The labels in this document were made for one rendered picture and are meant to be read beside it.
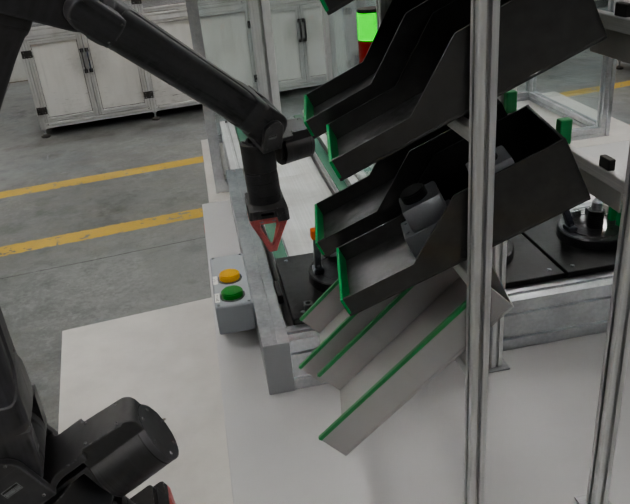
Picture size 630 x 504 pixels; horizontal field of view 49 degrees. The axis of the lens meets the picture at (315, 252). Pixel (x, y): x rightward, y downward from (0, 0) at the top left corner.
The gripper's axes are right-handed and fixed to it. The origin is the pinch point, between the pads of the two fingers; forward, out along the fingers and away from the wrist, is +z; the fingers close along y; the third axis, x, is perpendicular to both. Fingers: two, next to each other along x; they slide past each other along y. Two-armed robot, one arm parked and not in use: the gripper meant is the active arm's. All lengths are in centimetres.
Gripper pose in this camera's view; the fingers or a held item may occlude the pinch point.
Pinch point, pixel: (272, 246)
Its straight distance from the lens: 124.6
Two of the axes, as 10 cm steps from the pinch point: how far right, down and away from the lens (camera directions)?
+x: -9.8, 1.8, -1.1
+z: 1.1, 8.9, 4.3
